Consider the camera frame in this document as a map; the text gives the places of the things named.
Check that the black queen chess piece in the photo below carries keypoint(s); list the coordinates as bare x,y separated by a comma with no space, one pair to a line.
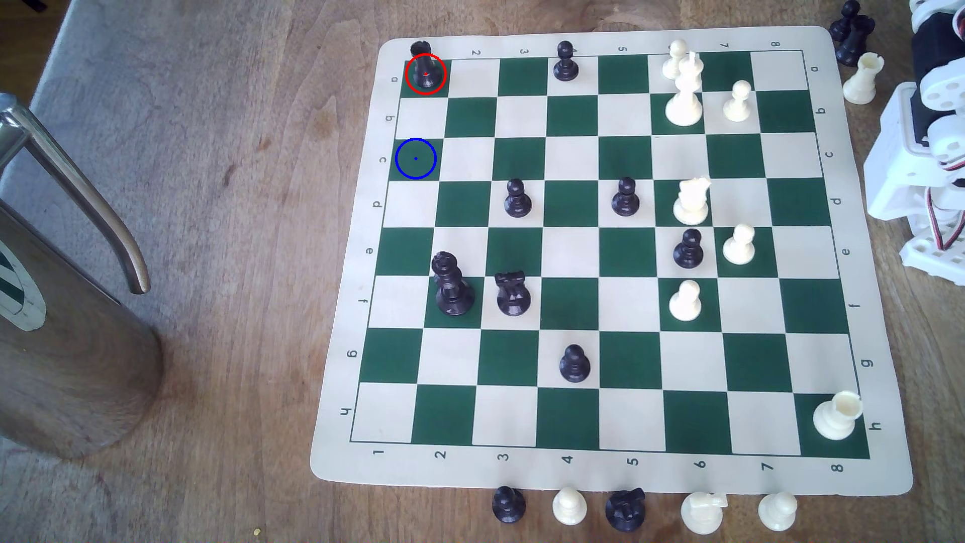
454,295

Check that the black rook row f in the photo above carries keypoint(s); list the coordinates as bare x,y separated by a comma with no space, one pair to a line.
513,298

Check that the white pawn chess piece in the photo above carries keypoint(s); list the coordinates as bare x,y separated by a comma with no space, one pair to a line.
739,249
569,510
685,305
671,64
777,513
737,107

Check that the black pawn chess piece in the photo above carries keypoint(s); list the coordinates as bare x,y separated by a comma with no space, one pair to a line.
565,68
625,202
517,203
574,368
844,26
508,508
687,255

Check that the black knight chess piece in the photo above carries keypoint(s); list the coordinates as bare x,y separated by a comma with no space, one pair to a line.
625,514

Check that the black rook chess piece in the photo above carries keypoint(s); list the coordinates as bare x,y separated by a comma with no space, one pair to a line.
426,75

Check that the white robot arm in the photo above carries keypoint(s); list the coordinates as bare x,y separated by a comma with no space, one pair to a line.
897,166

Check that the green and cream chess mat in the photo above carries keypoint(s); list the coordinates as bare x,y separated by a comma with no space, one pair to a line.
570,253

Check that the white rook chess piece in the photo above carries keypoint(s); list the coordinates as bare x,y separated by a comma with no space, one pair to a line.
835,421
862,84

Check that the white king chess piece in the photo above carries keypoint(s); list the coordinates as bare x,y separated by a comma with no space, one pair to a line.
684,105

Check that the white knight chess piece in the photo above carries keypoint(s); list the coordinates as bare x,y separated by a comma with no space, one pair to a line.
690,207
701,516

